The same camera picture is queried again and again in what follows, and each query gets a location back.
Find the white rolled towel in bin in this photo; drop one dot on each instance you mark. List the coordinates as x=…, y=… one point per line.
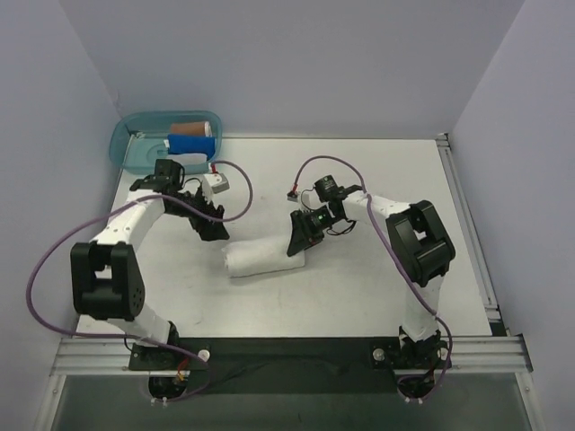
x=188, y=158

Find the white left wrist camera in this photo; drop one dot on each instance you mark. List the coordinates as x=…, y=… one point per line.
x=214, y=183

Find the blue rolled towel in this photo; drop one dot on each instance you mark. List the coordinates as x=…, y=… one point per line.
x=183, y=144

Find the white terry towel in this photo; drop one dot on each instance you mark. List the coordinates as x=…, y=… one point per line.
x=260, y=256

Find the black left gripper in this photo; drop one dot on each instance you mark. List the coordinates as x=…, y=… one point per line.
x=203, y=217

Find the aluminium front rail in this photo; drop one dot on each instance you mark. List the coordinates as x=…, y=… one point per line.
x=474, y=354

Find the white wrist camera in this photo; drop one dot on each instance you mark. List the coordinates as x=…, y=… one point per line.
x=214, y=183
x=293, y=196

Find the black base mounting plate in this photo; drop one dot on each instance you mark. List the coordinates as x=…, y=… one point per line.
x=294, y=366

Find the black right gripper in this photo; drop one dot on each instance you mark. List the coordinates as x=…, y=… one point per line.
x=304, y=229

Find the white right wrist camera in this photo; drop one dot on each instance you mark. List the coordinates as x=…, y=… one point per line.
x=293, y=196

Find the brown rolled towel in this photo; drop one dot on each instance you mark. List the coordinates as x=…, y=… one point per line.
x=194, y=128

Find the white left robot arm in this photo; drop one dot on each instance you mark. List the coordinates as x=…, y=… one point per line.
x=106, y=279

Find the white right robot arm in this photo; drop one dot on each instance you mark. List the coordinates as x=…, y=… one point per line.
x=413, y=235

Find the teal plastic bin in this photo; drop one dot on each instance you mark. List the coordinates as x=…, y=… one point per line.
x=140, y=139

